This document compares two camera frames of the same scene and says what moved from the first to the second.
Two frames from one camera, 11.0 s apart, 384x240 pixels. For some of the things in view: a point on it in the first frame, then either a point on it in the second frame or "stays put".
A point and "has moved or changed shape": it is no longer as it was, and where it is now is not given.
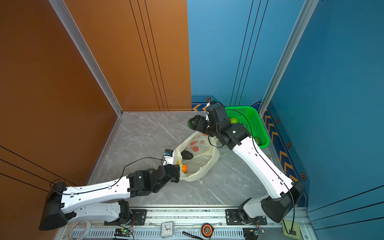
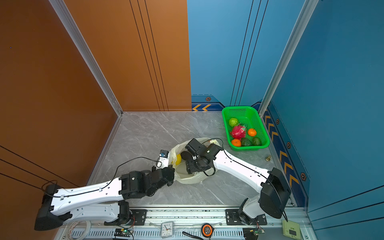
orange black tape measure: x=207 y=230 stays put
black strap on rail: x=185 y=233 stays put
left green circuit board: x=122 y=232 stays put
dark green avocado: x=192 y=123 has moved or changed shape
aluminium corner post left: x=72 y=30 stays put
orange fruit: x=185 y=168 → x=252 y=132
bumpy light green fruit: x=233 y=120 stays put
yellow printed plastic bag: x=206 y=153 stays put
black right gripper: x=200 y=120 → x=190 y=168
